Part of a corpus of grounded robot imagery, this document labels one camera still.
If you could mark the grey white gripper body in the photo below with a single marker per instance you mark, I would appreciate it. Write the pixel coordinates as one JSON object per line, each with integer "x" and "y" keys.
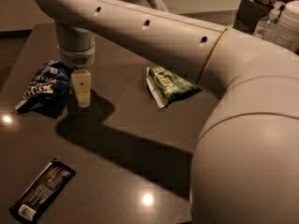
{"x": 77, "y": 57}

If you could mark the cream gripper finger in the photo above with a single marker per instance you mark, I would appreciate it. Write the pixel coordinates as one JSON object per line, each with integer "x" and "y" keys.
{"x": 81, "y": 83}

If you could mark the blue chip bag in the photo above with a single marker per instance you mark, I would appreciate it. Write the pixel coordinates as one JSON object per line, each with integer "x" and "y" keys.
{"x": 48, "y": 84}

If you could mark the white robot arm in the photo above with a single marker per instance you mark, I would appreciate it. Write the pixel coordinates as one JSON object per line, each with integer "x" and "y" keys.
{"x": 245, "y": 167}

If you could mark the green chip bag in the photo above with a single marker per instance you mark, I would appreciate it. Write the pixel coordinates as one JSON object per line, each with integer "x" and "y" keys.
{"x": 167, "y": 87}

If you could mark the black rxbar chocolate bar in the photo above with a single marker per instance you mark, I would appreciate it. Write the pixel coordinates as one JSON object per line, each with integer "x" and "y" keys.
{"x": 42, "y": 192}

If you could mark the dark side cabinet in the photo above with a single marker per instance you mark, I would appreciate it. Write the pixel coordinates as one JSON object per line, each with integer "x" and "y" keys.
{"x": 248, "y": 14}

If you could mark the clear plastic bottle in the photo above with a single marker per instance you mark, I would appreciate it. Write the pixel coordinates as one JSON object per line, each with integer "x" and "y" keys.
{"x": 267, "y": 25}

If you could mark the white lidded container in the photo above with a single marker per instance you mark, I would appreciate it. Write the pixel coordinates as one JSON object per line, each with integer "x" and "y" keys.
{"x": 287, "y": 32}

